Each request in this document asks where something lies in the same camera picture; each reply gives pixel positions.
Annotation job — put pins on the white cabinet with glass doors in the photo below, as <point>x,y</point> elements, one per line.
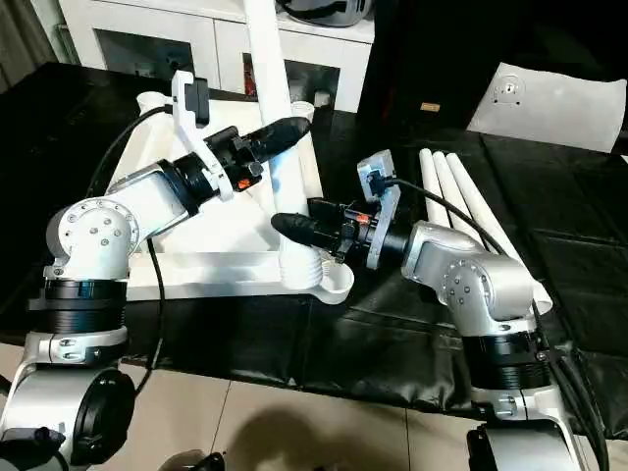
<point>157,34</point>

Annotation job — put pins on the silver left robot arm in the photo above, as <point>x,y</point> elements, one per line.
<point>93,235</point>

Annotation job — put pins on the white flat panel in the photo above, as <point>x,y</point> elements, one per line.
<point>559,103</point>

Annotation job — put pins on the white plastic table top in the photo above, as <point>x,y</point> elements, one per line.
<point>216,270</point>

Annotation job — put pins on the small yellow label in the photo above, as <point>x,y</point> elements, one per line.
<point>430,106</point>

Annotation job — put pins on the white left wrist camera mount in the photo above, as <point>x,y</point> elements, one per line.
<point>183,108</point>

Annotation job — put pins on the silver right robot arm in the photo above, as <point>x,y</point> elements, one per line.
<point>476,285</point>

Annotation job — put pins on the black work mat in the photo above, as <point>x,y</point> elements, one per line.
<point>39,128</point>

